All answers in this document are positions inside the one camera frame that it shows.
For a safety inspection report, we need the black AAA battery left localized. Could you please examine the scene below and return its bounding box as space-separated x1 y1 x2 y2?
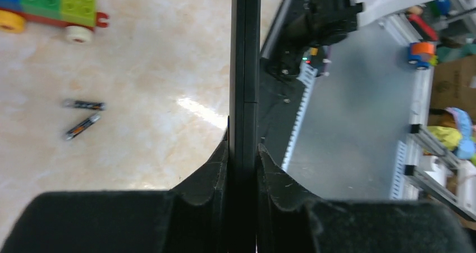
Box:
63 99 106 111

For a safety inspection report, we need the black aaa battery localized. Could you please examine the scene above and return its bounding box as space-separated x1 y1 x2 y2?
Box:
65 113 101 140
63 99 106 111

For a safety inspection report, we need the colourful toy brick train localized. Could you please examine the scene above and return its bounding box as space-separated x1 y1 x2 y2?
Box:
1 0 109 44

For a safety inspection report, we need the black AAA battery right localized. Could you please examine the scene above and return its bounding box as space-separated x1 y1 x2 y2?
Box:
65 113 101 140

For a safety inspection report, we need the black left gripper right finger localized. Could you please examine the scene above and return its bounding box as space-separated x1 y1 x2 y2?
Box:
257 145 475 252

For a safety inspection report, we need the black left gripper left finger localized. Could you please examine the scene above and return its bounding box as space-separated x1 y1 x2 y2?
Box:
1 138 228 252

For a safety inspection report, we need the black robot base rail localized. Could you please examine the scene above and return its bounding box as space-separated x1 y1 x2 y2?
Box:
257 0 336 171

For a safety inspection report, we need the orange blue toy car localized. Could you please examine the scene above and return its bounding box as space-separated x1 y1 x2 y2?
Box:
407 42 438 70

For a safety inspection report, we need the black remote control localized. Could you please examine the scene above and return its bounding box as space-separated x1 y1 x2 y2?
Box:
227 0 260 252

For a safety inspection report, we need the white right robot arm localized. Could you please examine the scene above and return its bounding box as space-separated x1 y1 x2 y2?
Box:
280 0 432 50

